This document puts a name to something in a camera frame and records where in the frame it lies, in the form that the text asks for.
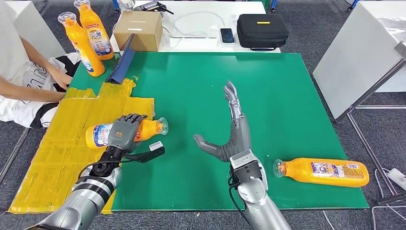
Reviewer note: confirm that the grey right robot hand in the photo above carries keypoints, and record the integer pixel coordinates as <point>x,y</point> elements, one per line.
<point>238,139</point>

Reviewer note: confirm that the person's left hand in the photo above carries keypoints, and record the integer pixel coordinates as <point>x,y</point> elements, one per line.
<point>60,79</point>

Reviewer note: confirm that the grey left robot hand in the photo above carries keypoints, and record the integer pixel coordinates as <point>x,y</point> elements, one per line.
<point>123,135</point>

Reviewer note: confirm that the orange detergent bottle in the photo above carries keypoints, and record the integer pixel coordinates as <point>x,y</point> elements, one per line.
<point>92,22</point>
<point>79,44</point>
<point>298,173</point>
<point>149,128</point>

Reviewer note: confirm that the person's left forearm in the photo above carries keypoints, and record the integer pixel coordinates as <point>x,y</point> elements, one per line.
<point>36,55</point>

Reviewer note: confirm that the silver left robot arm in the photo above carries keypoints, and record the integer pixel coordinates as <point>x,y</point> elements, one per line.
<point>85,196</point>

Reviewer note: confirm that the person's right forearm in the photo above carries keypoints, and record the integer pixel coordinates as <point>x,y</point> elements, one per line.
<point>28,92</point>

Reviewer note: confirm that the white desk panel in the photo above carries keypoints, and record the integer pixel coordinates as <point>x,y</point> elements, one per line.
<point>355,57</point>
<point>38,31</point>

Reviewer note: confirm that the person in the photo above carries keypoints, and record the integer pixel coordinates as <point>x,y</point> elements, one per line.
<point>9,47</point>

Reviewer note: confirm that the dark blue folder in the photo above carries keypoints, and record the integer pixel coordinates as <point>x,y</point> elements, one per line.
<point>122,68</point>

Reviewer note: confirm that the yellow tape sheet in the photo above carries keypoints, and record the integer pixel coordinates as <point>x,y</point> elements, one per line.
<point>63,158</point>

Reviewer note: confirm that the green table mat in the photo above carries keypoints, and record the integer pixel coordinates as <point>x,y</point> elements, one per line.
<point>206,79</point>

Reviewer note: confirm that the grey metal desk leg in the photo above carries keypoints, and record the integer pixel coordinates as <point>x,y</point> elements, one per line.
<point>14,152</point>

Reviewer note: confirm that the cardboard box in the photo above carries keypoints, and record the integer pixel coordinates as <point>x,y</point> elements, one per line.
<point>139,25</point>

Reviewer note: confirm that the clear plastic container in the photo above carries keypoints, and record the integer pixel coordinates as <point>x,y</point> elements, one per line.
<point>127,4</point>

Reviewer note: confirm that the smartphone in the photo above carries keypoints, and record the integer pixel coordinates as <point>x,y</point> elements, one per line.
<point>227,36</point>

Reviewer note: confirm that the black zip case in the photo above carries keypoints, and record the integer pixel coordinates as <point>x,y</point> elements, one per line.
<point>261,31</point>

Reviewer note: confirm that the black handheld tool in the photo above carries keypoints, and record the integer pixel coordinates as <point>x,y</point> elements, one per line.
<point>153,6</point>

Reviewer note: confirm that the white table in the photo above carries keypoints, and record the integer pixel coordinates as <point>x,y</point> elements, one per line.
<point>247,7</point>

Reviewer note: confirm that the white extension socket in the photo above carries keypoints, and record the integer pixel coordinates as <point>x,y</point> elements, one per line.
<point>396,177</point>

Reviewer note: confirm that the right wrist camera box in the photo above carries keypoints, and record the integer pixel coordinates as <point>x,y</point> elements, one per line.
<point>245,165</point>

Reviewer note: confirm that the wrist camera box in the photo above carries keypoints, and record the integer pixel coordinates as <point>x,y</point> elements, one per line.
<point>149,155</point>
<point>245,165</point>

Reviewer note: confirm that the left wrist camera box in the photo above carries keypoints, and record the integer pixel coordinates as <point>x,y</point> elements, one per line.
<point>149,155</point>

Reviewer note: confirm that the grey metal desk frame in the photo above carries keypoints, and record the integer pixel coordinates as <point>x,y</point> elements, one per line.
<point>376,88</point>

